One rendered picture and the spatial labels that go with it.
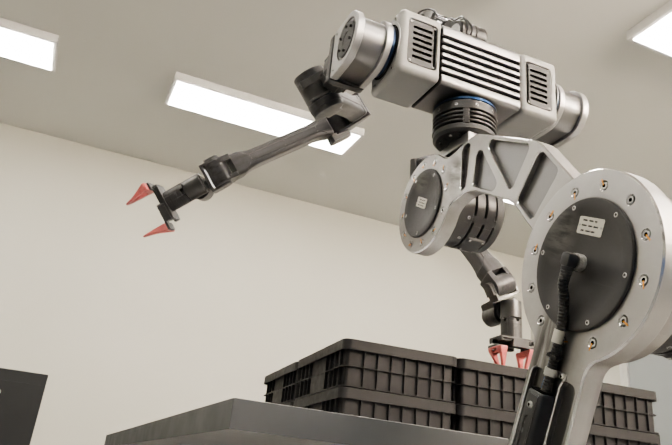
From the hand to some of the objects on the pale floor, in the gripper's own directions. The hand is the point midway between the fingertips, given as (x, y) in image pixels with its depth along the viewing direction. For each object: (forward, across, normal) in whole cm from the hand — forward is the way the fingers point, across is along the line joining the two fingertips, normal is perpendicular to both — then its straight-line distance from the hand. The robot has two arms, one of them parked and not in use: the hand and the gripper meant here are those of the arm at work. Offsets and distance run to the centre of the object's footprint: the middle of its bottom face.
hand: (512, 374), depth 177 cm
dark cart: (+90, -147, +155) cm, 232 cm away
